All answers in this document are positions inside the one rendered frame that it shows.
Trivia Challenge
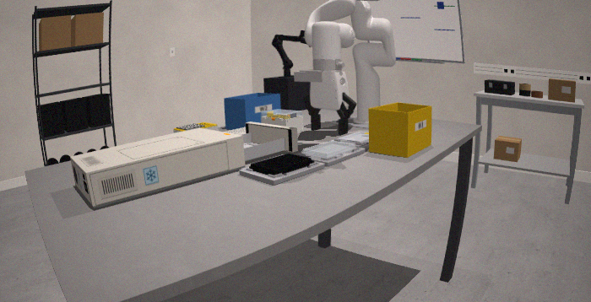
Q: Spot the blue open-top box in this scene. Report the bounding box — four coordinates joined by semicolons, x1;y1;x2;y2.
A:
224;93;281;130

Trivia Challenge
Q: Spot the yellow open-top box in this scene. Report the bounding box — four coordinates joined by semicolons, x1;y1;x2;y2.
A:
368;103;431;158

